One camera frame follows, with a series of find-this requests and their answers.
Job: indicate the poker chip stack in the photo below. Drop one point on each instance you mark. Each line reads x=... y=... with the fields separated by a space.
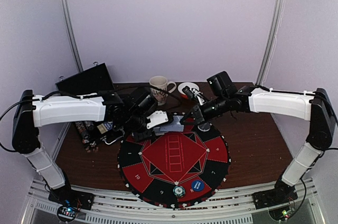
x=179 y=191

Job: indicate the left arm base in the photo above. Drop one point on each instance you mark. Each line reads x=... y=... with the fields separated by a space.
x=71 y=202

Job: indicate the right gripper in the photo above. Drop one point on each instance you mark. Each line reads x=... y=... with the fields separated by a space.
x=195 y=113

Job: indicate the clear dealer button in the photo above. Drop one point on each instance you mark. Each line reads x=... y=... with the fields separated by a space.
x=204 y=127

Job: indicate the white orange bowl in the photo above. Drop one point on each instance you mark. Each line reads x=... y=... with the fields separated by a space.
x=191 y=85

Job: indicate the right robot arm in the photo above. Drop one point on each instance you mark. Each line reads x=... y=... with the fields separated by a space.
x=312 y=106

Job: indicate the boxed card deck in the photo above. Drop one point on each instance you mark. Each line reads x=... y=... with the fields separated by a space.
x=105 y=127

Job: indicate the aluminium frame post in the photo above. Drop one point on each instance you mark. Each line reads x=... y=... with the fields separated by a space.
x=71 y=36
x=271 y=41

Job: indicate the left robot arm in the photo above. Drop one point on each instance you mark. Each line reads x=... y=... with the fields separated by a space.
x=134 y=113

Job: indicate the right aluminium frame post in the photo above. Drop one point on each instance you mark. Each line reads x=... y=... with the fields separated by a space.
x=271 y=41

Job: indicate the blue small blind button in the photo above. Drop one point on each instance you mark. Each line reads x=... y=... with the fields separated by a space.
x=197 y=185

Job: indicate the beige patterned mug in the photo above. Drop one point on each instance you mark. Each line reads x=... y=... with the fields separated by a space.
x=161 y=83

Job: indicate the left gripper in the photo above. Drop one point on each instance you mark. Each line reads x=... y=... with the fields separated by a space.
x=140 y=137

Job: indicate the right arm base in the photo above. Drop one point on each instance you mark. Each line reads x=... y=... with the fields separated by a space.
x=280 y=203

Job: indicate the round poker mat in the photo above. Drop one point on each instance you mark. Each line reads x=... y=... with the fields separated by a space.
x=152 y=168

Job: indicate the blue playing card deck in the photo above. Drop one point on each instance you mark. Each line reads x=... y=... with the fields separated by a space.
x=174 y=126

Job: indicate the left aluminium frame post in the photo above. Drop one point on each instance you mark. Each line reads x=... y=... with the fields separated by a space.
x=71 y=36

